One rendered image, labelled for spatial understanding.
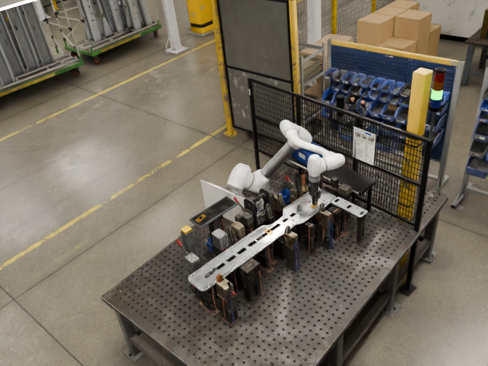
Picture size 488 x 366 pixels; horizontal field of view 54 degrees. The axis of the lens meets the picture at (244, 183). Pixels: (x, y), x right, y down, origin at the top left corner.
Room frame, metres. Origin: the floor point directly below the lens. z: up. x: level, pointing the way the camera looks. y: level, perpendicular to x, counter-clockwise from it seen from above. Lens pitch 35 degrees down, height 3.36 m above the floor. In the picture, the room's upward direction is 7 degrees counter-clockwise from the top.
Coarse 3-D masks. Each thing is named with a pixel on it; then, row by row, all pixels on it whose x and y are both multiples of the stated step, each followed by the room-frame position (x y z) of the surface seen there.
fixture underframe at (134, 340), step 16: (432, 224) 3.15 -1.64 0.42; (432, 240) 3.16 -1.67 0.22; (416, 256) 2.97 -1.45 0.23; (432, 256) 3.15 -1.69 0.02; (400, 272) 2.81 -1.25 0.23; (384, 288) 2.64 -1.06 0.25; (384, 304) 2.52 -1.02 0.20; (400, 304) 2.65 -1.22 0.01; (368, 320) 2.36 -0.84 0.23; (128, 336) 2.46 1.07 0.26; (352, 336) 2.23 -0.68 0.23; (128, 352) 2.49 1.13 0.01; (144, 352) 2.34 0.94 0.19; (336, 352) 1.99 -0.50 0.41
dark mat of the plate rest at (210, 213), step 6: (228, 198) 2.93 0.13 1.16; (216, 204) 2.87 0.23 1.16; (222, 204) 2.86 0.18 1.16; (228, 204) 2.85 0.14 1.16; (234, 204) 2.85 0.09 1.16; (210, 210) 2.81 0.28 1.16; (216, 210) 2.80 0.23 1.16; (222, 210) 2.79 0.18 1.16; (198, 216) 2.75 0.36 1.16; (210, 216) 2.73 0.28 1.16; (198, 222) 2.68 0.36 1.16; (204, 222) 2.67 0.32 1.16
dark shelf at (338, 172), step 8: (288, 160) 3.58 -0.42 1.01; (296, 160) 3.53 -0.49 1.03; (336, 168) 3.34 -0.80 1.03; (344, 168) 3.32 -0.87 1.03; (328, 176) 3.23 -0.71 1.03; (336, 176) 3.22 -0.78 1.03; (344, 176) 3.21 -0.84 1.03; (352, 176) 3.19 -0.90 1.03; (360, 176) 3.18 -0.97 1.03; (368, 176) 3.17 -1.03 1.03; (352, 184) 3.08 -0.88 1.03; (360, 184) 3.07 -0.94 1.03; (368, 184) 3.06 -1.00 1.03; (360, 192) 2.97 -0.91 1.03
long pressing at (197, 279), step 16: (288, 208) 2.91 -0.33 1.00; (304, 208) 2.89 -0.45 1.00; (272, 224) 2.74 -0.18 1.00; (288, 224) 2.72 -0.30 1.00; (240, 240) 2.61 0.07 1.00; (256, 240) 2.59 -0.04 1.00; (272, 240) 2.57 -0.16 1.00; (224, 256) 2.46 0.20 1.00; (240, 256) 2.44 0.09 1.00; (208, 272) 2.33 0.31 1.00; (224, 272) 2.31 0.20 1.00; (208, 288) 2.19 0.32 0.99
